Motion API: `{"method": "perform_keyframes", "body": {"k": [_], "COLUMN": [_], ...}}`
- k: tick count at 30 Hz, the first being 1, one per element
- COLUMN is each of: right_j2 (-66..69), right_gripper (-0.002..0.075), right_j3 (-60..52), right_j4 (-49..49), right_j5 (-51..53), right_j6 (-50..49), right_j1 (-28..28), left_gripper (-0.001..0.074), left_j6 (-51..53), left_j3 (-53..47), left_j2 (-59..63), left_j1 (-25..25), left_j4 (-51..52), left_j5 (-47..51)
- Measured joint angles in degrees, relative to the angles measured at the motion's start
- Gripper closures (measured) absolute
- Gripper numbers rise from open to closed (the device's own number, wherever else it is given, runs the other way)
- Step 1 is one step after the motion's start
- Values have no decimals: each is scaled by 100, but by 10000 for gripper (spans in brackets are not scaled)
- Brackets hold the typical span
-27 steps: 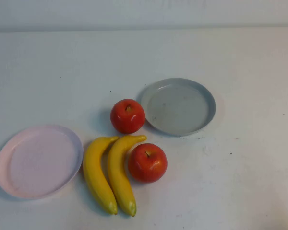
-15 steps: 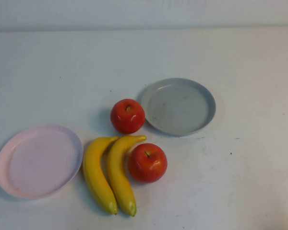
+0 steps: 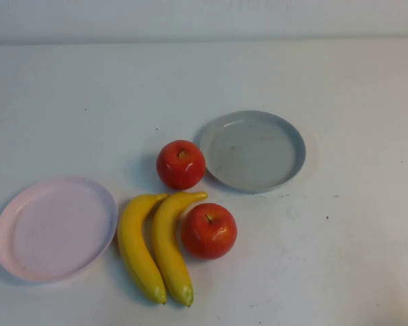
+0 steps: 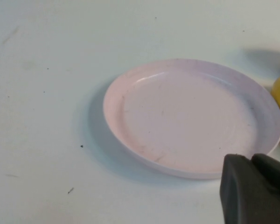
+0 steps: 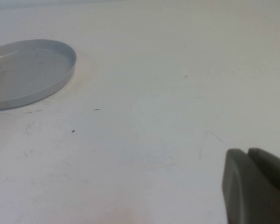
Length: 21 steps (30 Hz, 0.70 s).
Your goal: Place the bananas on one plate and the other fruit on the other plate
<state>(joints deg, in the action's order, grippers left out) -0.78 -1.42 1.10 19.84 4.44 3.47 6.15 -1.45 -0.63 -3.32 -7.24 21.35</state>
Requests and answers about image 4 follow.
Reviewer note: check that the pink round plate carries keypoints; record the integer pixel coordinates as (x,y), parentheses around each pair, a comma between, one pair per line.
(191,121)

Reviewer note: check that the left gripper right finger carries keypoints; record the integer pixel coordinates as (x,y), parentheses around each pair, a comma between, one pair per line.
(273,170)

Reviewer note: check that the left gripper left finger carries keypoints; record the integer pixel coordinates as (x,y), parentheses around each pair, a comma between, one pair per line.
(242,193)

